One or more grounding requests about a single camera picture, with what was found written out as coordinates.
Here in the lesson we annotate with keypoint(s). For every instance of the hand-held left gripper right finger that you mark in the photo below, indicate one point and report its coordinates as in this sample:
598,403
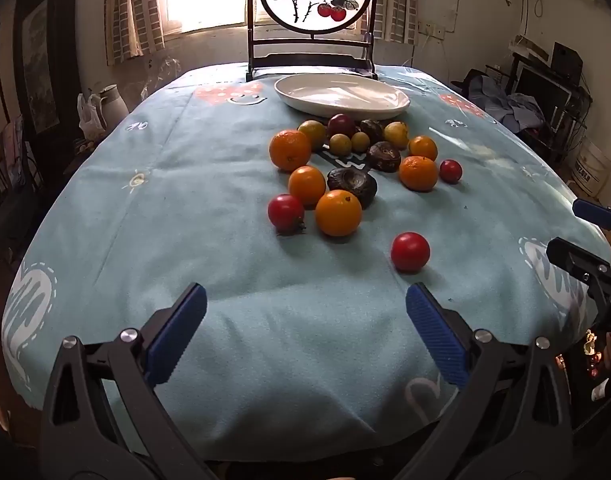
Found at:
438,330

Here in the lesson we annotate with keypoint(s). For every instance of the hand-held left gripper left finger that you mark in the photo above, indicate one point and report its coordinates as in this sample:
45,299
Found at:
178,330

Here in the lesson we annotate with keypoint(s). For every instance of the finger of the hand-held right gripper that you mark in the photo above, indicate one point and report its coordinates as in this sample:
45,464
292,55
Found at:
570,257
593,212

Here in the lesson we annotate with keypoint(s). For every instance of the dark brown wrinkled fruit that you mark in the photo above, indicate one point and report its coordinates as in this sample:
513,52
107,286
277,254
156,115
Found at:
373,130
352,185
384,156

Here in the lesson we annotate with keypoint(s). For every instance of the small orange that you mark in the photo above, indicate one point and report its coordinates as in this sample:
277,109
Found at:
423,148

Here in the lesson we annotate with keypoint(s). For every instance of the large orange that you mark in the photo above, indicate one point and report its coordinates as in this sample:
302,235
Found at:
289,150

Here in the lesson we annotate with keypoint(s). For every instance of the greenish orange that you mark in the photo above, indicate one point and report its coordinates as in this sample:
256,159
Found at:
313,130

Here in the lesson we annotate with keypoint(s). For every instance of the white oval plate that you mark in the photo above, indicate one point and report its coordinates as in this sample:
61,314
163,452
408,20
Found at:
335,92

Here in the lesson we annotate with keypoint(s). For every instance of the white bucket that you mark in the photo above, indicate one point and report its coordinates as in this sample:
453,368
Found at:
593,167

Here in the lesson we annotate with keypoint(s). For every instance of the light blue printed tablecloth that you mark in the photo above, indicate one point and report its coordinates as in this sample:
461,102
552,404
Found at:
210,260

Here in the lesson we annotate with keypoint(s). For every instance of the pile of clothes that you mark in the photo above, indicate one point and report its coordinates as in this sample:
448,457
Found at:
515,105

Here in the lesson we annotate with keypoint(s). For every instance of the computer monitor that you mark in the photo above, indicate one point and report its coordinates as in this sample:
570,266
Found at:
540,85

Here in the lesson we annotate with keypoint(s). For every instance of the small red tomato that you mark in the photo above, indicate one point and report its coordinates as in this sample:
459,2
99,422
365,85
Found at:
450,170

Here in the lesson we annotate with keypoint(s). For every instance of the black speaker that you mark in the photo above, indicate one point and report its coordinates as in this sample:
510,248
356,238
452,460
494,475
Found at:
568,62

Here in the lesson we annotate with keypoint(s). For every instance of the small yellow fruit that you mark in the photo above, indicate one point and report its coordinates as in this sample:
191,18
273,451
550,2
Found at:
340,144
360,141

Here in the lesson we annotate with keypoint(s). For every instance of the dark red plum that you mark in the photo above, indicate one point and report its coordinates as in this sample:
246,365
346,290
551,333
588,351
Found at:
341,125

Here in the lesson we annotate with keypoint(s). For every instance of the white plastic bag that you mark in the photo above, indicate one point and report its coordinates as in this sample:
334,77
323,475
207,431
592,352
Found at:
89,117

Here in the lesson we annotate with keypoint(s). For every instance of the white jug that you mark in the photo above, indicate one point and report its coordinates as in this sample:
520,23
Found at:
113,107

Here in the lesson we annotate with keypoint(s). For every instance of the checked curtain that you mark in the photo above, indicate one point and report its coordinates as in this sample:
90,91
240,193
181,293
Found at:
398,5
133,20

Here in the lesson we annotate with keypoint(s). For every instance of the dark wooden cabinet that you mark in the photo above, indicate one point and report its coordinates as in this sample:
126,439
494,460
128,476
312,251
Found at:
40,70

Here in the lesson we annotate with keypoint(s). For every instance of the wall power socket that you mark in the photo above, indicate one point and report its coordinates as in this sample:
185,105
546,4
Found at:
431,30

